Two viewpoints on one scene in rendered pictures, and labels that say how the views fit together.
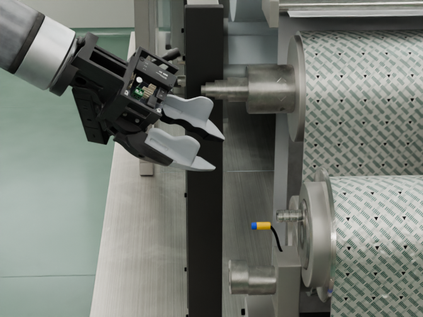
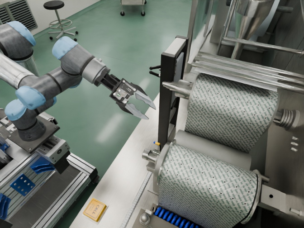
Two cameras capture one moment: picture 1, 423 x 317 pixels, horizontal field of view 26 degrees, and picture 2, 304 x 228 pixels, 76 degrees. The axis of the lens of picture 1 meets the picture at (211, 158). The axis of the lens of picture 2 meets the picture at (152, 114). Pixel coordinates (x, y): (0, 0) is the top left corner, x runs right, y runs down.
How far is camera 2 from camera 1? 65 cm
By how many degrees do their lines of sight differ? 33
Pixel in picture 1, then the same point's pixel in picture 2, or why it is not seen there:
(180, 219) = not seen: hidden behind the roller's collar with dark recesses
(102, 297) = (148, 112)
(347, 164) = (201, 126)
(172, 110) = (139, 96)
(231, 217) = not seen: hidden behind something
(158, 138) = (128, 107)
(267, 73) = (183, 86)
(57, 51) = (92, 75)
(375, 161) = (211, 129)
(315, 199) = (160, 156)
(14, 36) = (77, 67)
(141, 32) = (190, 30)
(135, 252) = not seen: hidden behind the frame
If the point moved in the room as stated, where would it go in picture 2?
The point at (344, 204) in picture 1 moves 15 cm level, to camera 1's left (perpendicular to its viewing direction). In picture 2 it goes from (168, 164) to (123, 143)
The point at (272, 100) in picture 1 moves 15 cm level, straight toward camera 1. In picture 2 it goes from (182, 96) to (161, 124)
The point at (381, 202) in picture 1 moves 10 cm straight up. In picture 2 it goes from (182, 169) to (187, 149)
